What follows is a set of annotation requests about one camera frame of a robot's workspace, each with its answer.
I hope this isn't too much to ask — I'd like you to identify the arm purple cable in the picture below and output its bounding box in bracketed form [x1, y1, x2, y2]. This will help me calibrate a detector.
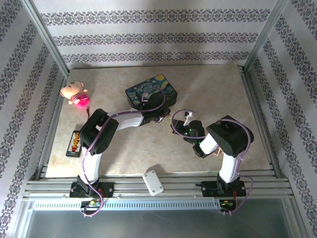
[79, 88, 167, 218]
[171, 110, 255, 215]

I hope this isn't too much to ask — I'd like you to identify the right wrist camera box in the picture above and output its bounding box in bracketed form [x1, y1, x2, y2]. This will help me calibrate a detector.
[182, 111, 196, 126]

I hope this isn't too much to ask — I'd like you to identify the grey metal panel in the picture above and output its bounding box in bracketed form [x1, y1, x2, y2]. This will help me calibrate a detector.
[24, 209, 294, 238]

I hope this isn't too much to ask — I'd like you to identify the white slotted cable duct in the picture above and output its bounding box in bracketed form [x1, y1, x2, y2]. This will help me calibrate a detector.
[32, 198, 221, 211]

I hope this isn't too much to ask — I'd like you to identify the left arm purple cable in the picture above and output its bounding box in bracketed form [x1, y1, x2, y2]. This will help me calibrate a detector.
[79, 88, 167, 218]

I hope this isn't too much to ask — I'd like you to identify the starry night tin box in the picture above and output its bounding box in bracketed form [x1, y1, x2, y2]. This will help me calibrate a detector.
[125, 73, 179, 113]

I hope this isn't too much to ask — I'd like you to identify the aluminium side rail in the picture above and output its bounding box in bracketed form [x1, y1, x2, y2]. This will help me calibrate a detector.
[37, 74, 70, 180]
[237, 64, 287, 179]

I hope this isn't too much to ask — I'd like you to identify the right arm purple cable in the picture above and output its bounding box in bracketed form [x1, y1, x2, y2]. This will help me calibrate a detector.
[171, 110, 255, 215]

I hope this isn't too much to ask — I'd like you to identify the pink plush pig toy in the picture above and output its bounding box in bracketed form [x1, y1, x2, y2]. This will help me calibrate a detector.
[60, 81, 90, 111]

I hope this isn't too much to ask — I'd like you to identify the coloured wire connector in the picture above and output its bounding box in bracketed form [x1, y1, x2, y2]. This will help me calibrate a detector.
[81, 200, 103, 208]
[219, 199, 237, 208]

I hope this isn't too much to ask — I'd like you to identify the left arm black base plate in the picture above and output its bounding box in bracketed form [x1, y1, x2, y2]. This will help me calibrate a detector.
[69, 182, 115, 198]

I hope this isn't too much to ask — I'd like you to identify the white plastic box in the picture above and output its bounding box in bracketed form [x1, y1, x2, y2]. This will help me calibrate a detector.
[142, 170, 164, 196]

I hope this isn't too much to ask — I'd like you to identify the aluminium frame post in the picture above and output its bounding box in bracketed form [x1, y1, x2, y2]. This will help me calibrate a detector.
[21, 0, 70, 77]
[241, 0, 297, 72]

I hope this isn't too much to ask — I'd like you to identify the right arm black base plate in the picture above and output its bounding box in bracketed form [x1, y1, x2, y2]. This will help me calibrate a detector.
[202, 180, 247, 198]

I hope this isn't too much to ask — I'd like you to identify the long aluminium mounting rail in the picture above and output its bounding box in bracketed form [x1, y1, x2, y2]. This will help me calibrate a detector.
[23, 173, 293, 199]

